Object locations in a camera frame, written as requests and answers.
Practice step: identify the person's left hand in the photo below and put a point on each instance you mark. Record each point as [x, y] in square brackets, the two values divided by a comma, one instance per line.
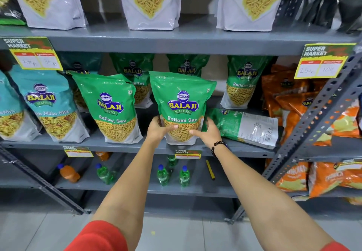
[156, 132]

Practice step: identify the person's right hand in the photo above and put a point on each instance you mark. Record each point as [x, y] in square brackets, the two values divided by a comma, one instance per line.
[210, 136]

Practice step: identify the person's right thumb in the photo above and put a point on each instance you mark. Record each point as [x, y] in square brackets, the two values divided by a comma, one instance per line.
[195, 133]

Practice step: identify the person's left thumb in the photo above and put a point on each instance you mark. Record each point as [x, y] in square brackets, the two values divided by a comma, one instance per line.
[171, 128]

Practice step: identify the person's left forearm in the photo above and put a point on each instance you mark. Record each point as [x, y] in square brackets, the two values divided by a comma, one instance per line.
[133, 185]

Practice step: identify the person's right forearm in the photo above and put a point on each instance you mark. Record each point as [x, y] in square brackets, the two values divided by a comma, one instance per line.
[263, 202]

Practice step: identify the small yellow shelf label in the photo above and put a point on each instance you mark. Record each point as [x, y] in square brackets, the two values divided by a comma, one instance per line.
[188, 154]
[77, 151]

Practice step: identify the green drink bottle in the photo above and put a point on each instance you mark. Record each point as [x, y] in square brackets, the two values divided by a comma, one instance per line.
[104, 174]
[163, 176]
[172, 160]
[184, 176]

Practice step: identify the yellow pen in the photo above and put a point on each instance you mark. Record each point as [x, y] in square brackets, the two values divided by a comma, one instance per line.
[210, 169]

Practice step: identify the orange drink bottle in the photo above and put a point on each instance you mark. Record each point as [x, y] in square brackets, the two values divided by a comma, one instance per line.
[69, 174]
[103, 155]

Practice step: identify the grey metal shelf rack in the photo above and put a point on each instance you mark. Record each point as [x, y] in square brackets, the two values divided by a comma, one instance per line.
[181, 40]

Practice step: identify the pile of orange snack packets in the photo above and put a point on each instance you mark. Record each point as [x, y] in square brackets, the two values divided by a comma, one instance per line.
[288, 95]

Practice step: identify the orange snack packet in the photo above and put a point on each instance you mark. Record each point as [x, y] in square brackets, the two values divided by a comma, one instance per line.
[328, 177]
[294, 176]

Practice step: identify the dark teal snack pouch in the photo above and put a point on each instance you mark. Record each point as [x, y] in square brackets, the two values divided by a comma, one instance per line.
[82, 61]

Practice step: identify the white snack pouch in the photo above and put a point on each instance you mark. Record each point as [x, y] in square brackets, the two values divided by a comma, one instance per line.
[53, 7]
[249, 10]
[150, 10]

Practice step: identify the grey slotted metal rack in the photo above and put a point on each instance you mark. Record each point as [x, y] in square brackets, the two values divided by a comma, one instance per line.
[316, 117]

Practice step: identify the light teal snack pouch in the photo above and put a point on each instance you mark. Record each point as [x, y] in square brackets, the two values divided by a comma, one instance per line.
[51, 101]
[10, 117]

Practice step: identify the red shirt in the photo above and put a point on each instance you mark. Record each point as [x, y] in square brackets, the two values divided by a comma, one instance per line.
[97, 238]

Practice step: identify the large yellow price tag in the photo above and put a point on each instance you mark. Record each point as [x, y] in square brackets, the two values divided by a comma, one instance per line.
[34, 52]
[322, 61]

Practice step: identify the dark green snack packets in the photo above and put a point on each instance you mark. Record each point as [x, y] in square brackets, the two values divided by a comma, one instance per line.
[333, 2]

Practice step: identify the black and green snack pouch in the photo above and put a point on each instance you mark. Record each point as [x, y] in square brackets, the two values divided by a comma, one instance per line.
[8, 7]

